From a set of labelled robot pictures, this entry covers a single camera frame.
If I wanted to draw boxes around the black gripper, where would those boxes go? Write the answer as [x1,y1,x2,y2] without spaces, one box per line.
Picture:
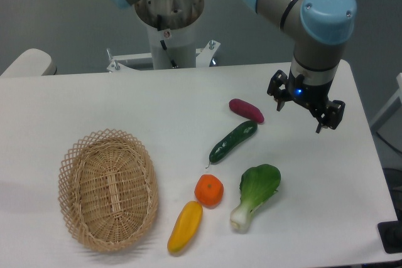
[267,60,345,134]

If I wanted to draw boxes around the green cucumber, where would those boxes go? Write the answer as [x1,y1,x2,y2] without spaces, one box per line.
[205,120,258,169]

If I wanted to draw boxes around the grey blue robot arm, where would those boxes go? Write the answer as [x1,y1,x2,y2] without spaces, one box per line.
[113,0,357,129]

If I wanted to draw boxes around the purple sweet potato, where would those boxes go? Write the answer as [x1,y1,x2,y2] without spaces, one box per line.
[229,99,264,124]

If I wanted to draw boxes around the green bok choy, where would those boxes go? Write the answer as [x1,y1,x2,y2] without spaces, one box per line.
[230,164,281,233]

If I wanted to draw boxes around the orange tangerine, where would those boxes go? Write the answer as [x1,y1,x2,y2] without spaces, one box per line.
[194,174,224,208]

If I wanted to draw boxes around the black device at table edge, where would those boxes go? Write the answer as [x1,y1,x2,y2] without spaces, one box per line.
[378,221,401,254]

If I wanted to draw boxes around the woven wicker basket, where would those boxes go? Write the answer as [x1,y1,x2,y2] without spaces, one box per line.
[58,129,158,252]

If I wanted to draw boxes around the white chair armrest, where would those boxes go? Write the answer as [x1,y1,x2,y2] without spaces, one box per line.
[1,48,57,78]

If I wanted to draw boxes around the white metal frame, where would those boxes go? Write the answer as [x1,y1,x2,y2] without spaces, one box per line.
[369,73,401,133]

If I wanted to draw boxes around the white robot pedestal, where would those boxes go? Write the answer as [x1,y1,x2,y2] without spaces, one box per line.
[107,0,220,72]

